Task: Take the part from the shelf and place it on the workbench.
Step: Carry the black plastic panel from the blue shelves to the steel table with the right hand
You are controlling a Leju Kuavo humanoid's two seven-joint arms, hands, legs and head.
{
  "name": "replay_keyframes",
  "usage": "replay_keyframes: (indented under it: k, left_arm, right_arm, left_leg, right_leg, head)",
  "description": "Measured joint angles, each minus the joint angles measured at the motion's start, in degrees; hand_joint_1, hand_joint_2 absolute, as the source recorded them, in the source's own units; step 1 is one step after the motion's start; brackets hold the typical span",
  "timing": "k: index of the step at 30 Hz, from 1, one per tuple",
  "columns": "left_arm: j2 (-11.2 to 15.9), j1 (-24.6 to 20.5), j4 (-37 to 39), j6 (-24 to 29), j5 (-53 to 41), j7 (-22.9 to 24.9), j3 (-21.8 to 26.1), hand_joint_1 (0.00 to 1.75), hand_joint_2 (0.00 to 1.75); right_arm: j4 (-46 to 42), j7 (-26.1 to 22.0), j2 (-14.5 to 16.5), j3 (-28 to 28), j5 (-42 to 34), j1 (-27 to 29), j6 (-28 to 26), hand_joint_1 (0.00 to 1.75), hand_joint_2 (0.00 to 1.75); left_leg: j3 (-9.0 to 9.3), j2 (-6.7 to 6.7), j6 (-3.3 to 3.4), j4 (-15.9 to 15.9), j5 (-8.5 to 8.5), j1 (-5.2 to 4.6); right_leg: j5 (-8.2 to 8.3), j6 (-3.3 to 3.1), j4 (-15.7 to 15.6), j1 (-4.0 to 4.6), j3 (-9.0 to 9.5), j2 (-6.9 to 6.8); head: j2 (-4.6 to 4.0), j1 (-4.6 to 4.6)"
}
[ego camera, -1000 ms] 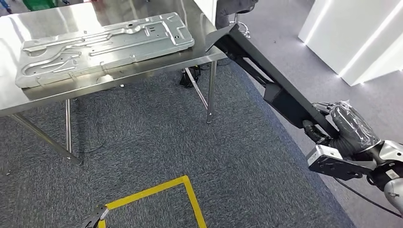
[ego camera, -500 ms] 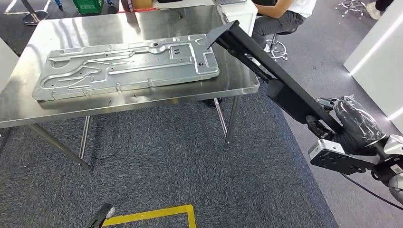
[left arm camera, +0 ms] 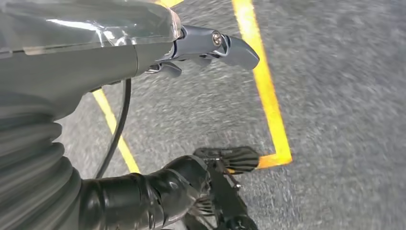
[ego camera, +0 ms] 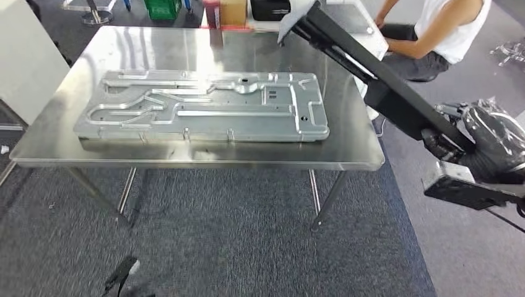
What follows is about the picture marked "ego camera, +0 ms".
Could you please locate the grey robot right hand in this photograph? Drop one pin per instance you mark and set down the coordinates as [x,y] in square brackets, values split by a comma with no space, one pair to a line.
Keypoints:
[496,135]

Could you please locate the black plastic panel part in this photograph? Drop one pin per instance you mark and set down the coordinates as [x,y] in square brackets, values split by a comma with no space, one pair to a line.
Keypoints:
[389,94]

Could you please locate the stainless steel workbench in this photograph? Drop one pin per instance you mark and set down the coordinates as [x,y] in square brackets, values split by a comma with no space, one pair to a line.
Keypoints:
[348,151]

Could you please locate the person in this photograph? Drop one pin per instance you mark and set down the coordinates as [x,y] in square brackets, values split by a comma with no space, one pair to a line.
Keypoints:
[455,32]

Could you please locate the black bag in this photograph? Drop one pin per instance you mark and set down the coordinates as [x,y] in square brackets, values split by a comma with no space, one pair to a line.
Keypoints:
[268,10]

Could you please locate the large stamped metal panel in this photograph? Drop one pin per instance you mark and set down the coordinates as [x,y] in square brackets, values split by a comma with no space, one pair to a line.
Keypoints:
[229,119]

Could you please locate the brown cardboard box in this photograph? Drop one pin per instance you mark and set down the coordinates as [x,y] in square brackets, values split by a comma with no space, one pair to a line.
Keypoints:
[234,12]

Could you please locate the red flat bar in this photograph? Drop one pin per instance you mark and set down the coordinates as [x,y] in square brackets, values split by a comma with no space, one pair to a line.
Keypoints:
[225,28]

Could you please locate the red drink cup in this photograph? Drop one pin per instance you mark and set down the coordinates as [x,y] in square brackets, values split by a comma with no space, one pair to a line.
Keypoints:
[211,14]

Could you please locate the green plastic crate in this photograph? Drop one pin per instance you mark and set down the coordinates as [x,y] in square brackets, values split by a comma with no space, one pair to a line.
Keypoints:
[162,8]

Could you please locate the white cabinet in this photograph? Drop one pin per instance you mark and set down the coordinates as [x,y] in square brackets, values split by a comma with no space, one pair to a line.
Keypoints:
[28,53]

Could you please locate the white paper scrap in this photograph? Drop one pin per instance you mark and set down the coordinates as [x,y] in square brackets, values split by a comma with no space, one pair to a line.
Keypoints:
[4,150]

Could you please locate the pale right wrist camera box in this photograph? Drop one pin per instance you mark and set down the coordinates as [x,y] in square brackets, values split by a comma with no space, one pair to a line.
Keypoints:
[447,172]

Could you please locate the black right wrist camera bracket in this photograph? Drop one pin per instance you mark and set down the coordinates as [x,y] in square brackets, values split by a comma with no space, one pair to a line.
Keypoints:
[471,198]

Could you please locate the chrome round pedestal base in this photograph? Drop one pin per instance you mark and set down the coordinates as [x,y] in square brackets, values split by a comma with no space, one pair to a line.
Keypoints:
[96,17]

